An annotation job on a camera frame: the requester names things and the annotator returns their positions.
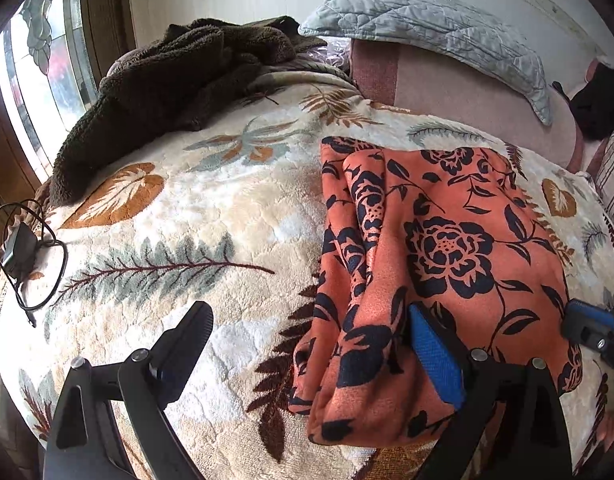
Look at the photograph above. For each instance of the grey quilted pillow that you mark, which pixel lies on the grey quilted pillow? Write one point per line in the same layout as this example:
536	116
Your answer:
427	20

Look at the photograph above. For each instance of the wooden window frame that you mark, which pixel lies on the wooden window frame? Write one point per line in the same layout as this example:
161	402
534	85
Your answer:
107	10

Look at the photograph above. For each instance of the purple plastic bag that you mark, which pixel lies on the purple plastic bag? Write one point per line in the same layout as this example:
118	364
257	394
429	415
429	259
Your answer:
332	55

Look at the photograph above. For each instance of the black cloth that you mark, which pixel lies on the black cloth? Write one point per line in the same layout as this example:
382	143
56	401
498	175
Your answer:
602	100

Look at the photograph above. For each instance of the cream leaf-print fleece blanket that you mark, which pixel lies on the cream leaf-print fleece blanket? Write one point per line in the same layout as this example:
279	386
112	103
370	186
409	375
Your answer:
212	220

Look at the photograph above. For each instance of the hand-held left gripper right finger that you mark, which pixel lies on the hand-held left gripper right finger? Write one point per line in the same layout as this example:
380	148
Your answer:
437	360

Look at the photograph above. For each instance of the stained glass window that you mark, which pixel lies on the stained glass window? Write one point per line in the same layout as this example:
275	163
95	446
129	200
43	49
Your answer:
42	75

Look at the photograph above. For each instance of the dark brown fleece blanket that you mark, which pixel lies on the dark brown fleece blanket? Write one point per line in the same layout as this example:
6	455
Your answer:
152	95

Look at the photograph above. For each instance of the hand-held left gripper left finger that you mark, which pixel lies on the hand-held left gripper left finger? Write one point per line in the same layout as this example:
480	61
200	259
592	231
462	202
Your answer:
179	362

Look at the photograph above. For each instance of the orange black floral garment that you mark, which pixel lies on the orange black floral garment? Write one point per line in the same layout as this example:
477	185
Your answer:
447	245

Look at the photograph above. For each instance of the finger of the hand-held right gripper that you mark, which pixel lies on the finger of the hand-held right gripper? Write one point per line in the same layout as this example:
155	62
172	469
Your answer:
587	317

